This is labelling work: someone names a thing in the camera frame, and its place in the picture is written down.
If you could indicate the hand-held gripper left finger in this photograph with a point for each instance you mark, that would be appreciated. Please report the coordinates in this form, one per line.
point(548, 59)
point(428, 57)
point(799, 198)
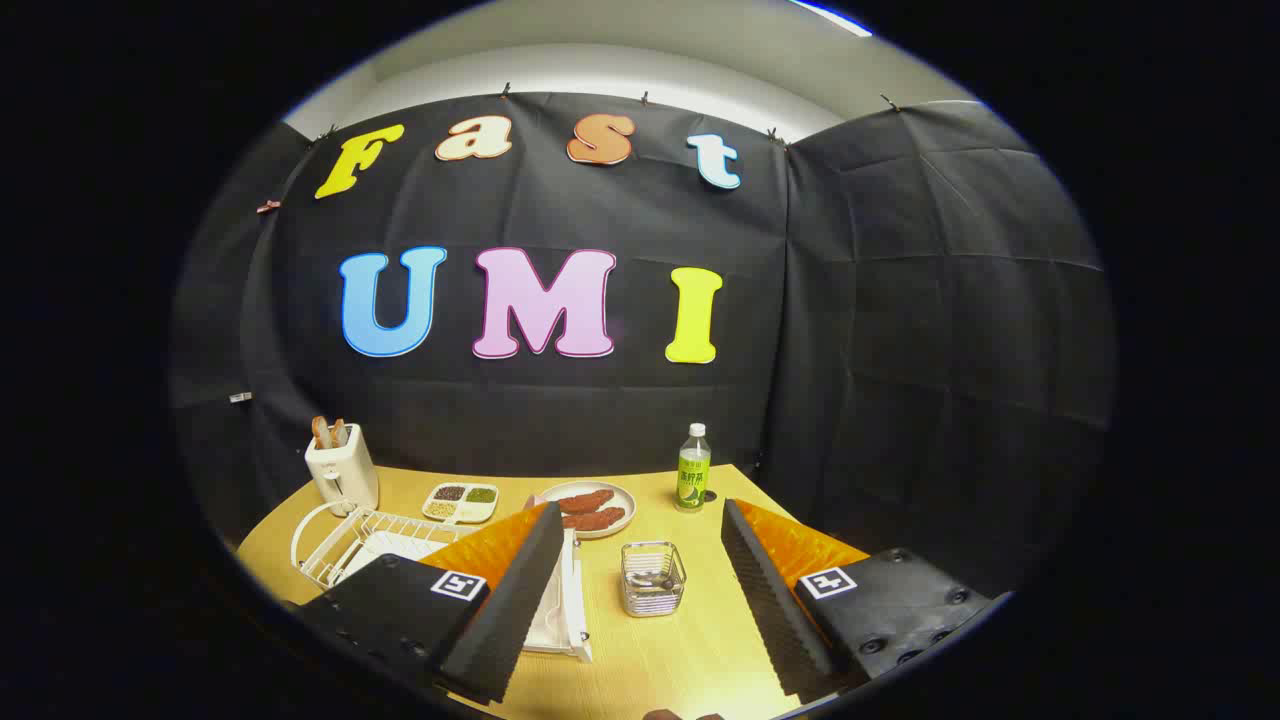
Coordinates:
point(505, 610)

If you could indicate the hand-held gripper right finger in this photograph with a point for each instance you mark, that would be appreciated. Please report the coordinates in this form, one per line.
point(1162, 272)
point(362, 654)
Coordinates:
point(770, 600)

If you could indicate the metal spoon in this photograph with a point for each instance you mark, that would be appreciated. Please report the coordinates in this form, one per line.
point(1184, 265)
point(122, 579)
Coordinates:
point(652, 579)

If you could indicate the white divided grain dish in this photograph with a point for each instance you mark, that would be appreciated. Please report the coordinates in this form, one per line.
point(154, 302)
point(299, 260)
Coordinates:
point(460, 503)

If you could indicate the white plate with sausages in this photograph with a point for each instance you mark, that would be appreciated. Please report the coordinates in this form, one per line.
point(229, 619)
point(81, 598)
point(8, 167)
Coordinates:
point(622, 500)

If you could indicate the red sausage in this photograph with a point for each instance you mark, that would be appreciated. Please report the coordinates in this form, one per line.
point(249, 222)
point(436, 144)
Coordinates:
point(588, 500)
point(596, 519)

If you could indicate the green label drink bottle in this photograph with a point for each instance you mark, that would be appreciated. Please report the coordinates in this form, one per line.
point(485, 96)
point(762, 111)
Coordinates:
point(693, 475)

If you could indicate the white toaster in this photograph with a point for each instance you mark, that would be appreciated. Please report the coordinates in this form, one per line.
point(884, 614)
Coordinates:
point(343, 475)

